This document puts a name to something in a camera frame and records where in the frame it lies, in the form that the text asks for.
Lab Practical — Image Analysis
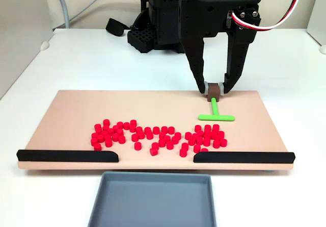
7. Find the gray plastic tray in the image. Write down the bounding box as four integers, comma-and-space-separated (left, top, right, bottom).
87, 171, 217, 227

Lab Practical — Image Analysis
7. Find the red white black servo cable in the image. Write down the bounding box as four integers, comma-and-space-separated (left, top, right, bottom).
228, 0, 305, 33

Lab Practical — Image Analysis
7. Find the black foam rail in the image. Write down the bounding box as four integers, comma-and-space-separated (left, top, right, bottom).
193, 150, 296, 164
16, 149, 120, 163

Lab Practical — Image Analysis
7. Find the gray thick cable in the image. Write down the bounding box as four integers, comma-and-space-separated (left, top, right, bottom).
52, 0, 70, 29

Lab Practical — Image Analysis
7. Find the gray partition panel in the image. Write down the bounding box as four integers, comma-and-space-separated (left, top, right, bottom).
0, 0, 55, 99

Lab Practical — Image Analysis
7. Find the black table clamp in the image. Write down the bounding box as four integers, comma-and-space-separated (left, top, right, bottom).
105, 17, 130, 37

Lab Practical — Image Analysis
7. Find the white partition panel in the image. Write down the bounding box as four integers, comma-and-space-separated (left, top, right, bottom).
307, 0, 326, 46

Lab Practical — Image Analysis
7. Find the green tool with brown handle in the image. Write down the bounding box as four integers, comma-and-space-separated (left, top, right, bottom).
198, 83, 235, 122

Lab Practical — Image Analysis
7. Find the beige flat board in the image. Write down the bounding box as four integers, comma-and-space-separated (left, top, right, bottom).
17, 89, 296, 172

